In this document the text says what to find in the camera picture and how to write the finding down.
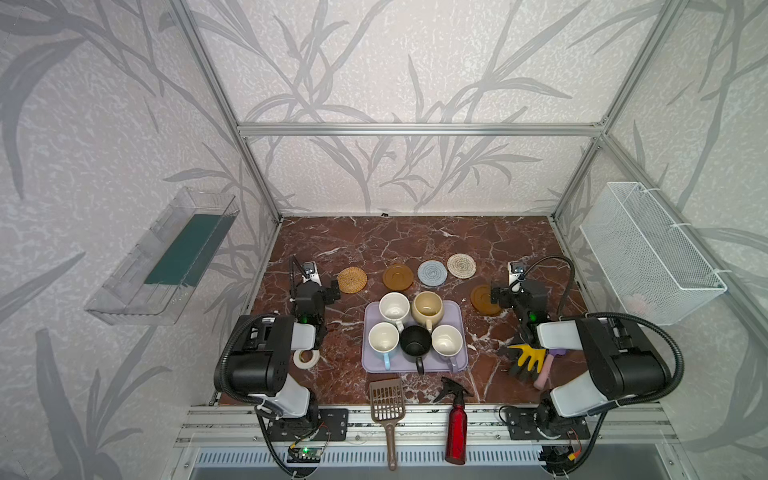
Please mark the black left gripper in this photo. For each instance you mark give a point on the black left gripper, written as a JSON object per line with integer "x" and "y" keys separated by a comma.
{"x": 318, "y": 294}

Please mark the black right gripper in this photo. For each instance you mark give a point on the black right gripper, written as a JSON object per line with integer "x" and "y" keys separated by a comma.
{"x": 507, "y": 297}

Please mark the woven straw coaster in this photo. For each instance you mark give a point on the woven straw coaster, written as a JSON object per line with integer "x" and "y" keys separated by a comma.
{"x": 352, "y": 280}

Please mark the dark wooden coaster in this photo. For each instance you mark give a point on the dark wooden coaster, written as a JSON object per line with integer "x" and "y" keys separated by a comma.
{"x": 481, "y": 301}

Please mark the white speckled mug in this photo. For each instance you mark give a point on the white speckled mug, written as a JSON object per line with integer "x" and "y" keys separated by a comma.
{"x": 394, "y": 307}

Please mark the brown wooden coaster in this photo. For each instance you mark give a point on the brown wooden coaster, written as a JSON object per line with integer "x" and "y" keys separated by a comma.
{"x": 398, "y": 277}

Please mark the blue grey woven coaster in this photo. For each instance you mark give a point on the blue grey woven coaster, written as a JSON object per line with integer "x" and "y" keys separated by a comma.
{"x": 432, "y": 273}

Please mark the beige ceramic mug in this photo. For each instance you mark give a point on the beige ceramic mug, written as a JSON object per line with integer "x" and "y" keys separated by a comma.
{"x": 427, "y": 309}

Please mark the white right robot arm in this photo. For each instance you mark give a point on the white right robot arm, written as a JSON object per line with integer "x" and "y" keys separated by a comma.
{"x": 629, "y": 360}

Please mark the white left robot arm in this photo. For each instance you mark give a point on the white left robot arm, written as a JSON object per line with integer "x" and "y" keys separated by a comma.
{"x": 254, "y": 365}

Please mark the multicolour woven coaster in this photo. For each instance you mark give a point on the multicolour woven coaster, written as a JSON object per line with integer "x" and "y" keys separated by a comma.
{"x": 461, "y": 265}

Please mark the yellow black work glove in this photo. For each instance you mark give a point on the yellow black work glove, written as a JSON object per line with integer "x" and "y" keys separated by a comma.
{"x": 525, "y": 362}

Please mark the white tape roll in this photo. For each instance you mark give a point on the white tape roll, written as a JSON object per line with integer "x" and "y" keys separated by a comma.
{"x": 306, "y": 359}

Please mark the lilac plastic tray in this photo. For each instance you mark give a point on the lilac plastic tray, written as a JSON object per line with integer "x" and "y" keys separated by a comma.
{"x": 373, "y": 362}

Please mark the white and blue mug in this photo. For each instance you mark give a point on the white and blue mug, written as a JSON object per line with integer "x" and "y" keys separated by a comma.
{"x": 383, "y": 338}

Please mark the white and lilac mug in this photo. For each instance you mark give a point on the white and lilac mug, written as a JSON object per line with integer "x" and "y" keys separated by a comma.
{"x": 448, "y": 342}

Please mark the pink item in basket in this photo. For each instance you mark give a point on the pink item in basket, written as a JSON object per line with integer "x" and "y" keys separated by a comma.
{"x": 637, "y": 305}

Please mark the black mug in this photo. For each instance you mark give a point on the black mug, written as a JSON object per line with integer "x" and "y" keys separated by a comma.
{"x": 416, "y": 341}

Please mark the brown litter scoop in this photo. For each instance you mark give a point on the brown litter scoop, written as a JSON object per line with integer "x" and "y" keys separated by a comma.
{"x": 387, "y": 403}

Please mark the red spray bottle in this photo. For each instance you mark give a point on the red spray bottle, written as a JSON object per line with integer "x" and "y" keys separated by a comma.
{"x": 456, "y": 444}

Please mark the green circuit board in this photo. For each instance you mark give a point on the green circuit board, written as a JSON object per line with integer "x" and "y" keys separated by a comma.
{"x": 305, "y": 455}

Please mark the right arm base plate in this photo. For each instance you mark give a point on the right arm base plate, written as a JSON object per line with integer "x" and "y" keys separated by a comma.
{"x": 542, "y": 424}

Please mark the white wire wall basket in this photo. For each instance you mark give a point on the white wire wall basket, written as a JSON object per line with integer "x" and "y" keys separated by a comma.
{"x": 643, "y": 250}

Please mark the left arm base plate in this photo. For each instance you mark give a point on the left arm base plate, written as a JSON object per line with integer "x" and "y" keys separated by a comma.
{"x": 324, "y": 424}

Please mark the clear plastic wall shelf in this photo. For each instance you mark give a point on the clear plastic wall shelf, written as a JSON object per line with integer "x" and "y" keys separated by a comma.
{"x": 159, "y": 275}

